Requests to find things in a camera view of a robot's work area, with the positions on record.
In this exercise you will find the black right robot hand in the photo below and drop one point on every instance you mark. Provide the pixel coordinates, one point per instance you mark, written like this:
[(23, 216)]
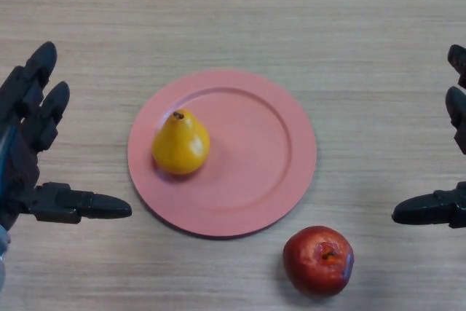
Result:
[(437, 210)]

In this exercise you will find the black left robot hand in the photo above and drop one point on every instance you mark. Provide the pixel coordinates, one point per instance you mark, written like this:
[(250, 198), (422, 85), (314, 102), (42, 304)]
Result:
[(22, 165)]

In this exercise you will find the yellow pear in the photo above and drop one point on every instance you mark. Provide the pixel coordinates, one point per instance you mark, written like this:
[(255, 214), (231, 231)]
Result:
[(180, 147)]

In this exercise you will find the pink round plate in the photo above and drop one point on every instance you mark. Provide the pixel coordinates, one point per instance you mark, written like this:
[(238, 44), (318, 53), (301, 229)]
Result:
[(251, 158)]

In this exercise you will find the red apple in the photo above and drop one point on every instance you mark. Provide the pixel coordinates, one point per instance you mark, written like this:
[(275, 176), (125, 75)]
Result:
[(313, 267)]

